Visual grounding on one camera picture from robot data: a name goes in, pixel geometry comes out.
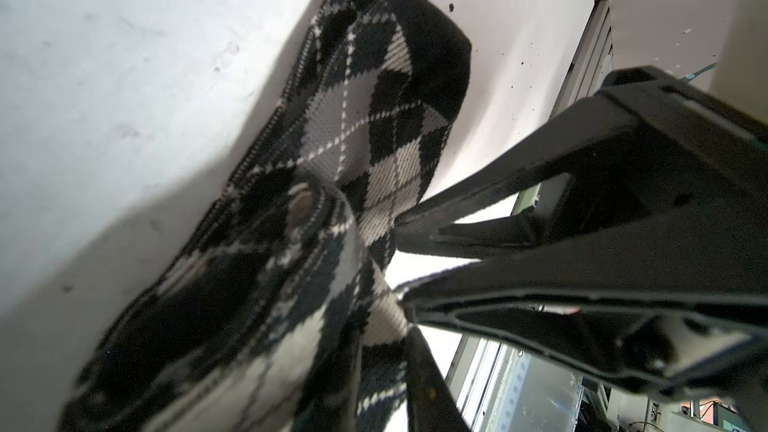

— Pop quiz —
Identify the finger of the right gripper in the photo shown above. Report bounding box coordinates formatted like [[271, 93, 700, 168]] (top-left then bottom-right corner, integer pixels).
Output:
[[395, 66, 767, 258], [403, 198, 767, 399]]

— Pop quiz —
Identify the black grey argyle sock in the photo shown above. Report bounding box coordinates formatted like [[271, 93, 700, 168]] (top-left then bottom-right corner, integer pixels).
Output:
[[58, 0, 471, 431]]

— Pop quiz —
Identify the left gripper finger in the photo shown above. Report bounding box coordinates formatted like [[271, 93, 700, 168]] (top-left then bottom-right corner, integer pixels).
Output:
[[405, 327, 470, 432]]

